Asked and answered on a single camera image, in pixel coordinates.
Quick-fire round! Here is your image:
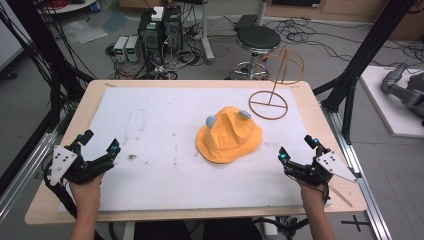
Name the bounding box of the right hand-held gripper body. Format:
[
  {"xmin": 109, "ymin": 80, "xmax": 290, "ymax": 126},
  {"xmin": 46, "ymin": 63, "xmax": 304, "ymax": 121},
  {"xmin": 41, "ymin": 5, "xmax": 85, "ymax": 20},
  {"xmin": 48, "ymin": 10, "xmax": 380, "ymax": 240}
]
[{"xmin": 283, "ymin": 150, "xmax": 358, "ymax": 187}]

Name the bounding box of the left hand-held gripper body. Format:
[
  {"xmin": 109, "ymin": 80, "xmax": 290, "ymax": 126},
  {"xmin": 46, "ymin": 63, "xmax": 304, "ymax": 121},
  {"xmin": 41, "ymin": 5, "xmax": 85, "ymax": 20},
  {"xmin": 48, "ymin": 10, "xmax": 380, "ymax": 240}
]
[{"xmin": 44, "ymin": 142, "xmax": 115, "ymax": 187}]

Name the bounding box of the orange hat with grey ears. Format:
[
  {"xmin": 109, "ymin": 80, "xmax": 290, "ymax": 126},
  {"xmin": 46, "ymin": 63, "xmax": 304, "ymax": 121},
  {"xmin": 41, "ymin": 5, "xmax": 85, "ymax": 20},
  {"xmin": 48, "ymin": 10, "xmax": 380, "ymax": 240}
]
[{"xmin": 195, "ymin": 105, "xmax": 264, "ymax": 165}]

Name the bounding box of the person's right hand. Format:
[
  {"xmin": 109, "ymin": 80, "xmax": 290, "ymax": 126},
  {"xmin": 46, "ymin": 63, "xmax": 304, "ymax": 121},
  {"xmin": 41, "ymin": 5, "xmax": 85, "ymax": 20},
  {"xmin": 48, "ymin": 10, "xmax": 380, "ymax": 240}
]
[{"xmin": 297, "ymin": 180, "xmax": 327, "ymax": 208}]

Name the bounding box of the person's left hand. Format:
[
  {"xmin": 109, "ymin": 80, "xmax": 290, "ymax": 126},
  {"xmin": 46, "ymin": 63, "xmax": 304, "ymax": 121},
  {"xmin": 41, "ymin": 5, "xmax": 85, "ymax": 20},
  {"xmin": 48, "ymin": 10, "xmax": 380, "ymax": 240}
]
[{"xmin": 69, "ymin": 173, "xmax": 105, "ymax": 204}]

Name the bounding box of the thin wooden stick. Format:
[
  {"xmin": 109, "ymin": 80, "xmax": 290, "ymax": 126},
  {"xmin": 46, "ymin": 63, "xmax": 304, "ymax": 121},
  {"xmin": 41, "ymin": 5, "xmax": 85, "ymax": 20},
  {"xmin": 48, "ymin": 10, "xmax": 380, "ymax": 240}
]
[{"xmin": 329, "ymin": 185, "xmax": 354, "ymax": 208}]

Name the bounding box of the white table mat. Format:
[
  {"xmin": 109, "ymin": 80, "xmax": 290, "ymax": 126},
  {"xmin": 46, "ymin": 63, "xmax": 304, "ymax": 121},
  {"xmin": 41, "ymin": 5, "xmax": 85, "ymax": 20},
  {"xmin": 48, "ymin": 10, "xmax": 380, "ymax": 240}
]
[{"xmin": 57, "ymin": 86, "xmax": 333, "ymax": 213}]

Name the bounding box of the black tape cross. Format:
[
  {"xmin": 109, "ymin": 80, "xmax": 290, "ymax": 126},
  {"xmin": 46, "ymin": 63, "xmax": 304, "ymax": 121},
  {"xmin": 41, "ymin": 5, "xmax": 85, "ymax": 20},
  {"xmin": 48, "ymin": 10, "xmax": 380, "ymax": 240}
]
[{"xmin": 340, "ymin": 214, "xmax": 371, "ymax": 233}]

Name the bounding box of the white floor board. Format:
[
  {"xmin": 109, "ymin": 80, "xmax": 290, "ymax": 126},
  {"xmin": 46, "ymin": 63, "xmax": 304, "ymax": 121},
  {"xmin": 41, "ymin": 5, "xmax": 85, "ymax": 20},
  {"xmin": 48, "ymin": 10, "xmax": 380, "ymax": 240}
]
[{"xmin": 359, "ymin": 65, "xmax": 424, "ymax": 139}]

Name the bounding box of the grey power supply unit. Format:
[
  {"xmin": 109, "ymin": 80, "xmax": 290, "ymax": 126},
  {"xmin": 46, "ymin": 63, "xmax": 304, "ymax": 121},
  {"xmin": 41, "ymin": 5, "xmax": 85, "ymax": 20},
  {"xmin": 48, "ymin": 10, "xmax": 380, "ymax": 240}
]
[
  {"xmin": 125, "ymin": 35, "xmax": 140, "ymax": 63},
  {"xmin": 112, "ymin": 35, "xmax": 130, "ymax": 63}
]

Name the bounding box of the clear plastic sheet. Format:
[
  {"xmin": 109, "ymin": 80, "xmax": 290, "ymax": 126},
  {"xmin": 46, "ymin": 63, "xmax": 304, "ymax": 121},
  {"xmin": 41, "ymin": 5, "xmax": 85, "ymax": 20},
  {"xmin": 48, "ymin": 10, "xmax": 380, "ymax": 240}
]
[{"xmin": 62, "ymin": 19, "xmax": 109, "ymax": 45}]

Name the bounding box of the black computer tower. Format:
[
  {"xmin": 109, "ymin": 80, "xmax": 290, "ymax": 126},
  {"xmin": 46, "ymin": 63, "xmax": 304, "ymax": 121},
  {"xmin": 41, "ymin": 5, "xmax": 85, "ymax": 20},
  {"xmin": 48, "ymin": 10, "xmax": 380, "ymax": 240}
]
[
  {"xmin": 162, "ymin": 5, "xmax": 184, "ymax": 52},
  {"xmin": 137, "ymin": 11, "xmax": 165, "ymax": 67}
]

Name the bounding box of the black round stool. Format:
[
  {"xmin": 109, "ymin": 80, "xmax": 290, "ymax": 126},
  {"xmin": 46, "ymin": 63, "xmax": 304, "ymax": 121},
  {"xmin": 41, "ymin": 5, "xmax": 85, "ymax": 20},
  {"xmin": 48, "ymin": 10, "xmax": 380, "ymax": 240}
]
[{"xmin": 231, "ymin": 25, "xmax": 283, "ymax": 81}]

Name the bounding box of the white box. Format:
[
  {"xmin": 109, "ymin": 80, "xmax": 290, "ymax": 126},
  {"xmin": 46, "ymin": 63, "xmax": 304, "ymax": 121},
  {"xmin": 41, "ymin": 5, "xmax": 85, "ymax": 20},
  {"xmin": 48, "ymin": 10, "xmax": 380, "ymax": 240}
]
[{"xmin": 150, "ymin": 6, "xmax": 165, "ymax": 23}]

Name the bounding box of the white table leg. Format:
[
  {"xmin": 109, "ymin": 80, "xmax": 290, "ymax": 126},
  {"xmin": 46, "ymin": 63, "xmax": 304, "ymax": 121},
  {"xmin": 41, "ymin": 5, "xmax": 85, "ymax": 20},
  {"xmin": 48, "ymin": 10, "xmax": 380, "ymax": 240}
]
[{"xmin": 199, "ymin": 0, "xmax": 216, "ymax": 65}]

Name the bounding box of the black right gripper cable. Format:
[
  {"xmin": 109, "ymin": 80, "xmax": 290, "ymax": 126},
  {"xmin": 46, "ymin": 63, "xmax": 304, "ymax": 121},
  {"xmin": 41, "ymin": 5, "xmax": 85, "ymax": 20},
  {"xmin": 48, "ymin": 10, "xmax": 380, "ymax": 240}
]
[{"xmin": 320, "ymin": 182, "xmax": 332, "ymax": 205}]

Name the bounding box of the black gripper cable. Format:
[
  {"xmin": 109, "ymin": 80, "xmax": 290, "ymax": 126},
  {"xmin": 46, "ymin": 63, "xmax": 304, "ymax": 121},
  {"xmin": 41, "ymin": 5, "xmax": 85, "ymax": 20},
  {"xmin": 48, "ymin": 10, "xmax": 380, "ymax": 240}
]
[
  {"xmin": 320, "ymin": 182, "xmax": 332, "ymax": 205},
  {"xmin": 42, "ymin": 159, "xmax": 78, "ymax": 219}
]

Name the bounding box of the aluminium frame rail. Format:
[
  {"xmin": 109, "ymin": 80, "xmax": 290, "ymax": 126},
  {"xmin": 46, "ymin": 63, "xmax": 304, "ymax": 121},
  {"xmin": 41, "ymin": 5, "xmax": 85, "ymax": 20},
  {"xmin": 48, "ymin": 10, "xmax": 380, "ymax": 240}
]
[
  {"xmin": 0, "ymin": 131, "xmax": 58, "ymax": 222},
  {"xmin": 320, "ymin": 102, "xmax": 394, "ymax": 240}
]

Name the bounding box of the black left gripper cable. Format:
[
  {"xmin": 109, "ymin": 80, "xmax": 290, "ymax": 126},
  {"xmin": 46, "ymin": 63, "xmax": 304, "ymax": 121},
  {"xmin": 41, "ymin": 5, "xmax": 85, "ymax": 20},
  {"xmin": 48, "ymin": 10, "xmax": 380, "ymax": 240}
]
[{"xmin": 42, "ymin": 159, "xmax": 78, "ymax": 219}]

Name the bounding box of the brown wire hat stand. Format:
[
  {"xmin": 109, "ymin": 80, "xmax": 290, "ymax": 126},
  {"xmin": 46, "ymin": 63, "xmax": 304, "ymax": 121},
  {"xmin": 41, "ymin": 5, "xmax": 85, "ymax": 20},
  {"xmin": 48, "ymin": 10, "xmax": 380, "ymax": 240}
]
[{"xmin": 248, "ymin": 45, "xmax": 306, "ymax": 121}]

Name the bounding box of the black frame post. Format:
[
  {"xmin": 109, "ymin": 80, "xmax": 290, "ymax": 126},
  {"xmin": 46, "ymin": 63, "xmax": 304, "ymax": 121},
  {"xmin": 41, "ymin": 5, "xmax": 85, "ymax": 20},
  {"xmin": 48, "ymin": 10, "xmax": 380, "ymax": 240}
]
[
  {"xmin": 0, "ymin": 0, "xmax": 96, "ymax": 198},
  {"xmin": 312, "ymin": 0, "xmax": 418, "ymax": 145}
]

